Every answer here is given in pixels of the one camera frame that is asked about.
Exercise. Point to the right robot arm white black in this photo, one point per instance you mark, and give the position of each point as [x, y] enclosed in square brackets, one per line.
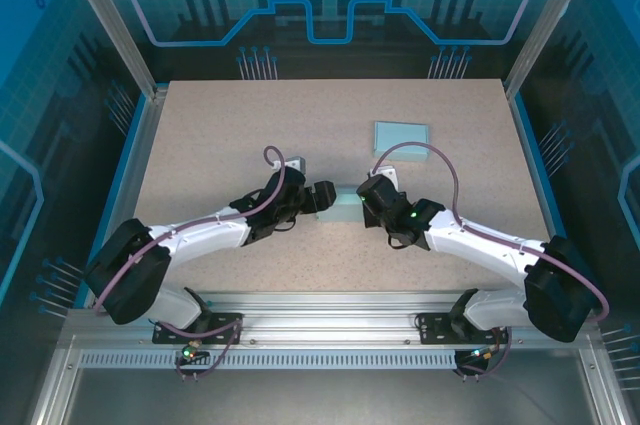
[560, 295]

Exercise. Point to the aluminium mounting beam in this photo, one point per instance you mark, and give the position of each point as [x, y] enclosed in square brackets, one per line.
[325, 325]

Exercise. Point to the aluminium frame post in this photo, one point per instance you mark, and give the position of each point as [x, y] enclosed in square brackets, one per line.
[545, 20]
[115, 25]

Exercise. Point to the aluminium side rail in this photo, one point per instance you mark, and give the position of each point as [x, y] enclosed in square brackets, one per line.
[145, 145]

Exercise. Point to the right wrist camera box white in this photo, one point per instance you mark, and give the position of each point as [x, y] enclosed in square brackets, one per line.
[390, 175]

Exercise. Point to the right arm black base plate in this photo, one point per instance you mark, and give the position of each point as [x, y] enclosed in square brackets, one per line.
[435, 332]

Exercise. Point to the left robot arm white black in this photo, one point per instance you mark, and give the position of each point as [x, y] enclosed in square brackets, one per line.
[130, 270]

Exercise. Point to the blue table edge strip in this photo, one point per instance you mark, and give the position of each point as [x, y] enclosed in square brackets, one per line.
[530, 155]

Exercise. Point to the metal bottom frame tray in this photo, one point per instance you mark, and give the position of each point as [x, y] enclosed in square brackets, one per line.
[325, 395]

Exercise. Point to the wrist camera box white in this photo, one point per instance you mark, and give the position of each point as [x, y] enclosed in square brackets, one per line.
[296, 163]
[390, 175]

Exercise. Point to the light blue paper box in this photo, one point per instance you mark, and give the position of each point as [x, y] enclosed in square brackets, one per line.
[400, 135]
[340, 212]

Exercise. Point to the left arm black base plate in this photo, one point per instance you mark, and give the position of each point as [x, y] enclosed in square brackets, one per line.
[167, 332]

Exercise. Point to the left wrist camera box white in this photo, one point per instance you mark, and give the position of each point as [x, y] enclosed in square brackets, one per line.
[296, 163]

